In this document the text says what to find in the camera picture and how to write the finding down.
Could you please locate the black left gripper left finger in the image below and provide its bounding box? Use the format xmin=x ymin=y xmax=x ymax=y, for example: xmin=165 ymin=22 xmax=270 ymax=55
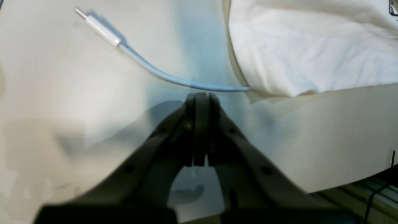
xmin=35 ymin=93 xmax=203 ymax=224

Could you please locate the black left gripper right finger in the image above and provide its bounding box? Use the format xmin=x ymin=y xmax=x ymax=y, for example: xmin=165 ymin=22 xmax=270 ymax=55
xmin=201 ymin=93 xmax=360 ymax=224

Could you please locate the white t-shirt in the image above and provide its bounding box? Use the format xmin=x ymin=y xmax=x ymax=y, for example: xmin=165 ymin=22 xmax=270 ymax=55
xmin=222 ymin=0 xmax=398 ymax=103

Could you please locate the white coiled cable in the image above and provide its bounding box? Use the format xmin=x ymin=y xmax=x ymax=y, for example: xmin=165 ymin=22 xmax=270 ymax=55
xmin=75 ymin=8 xmax=252 ymax=92

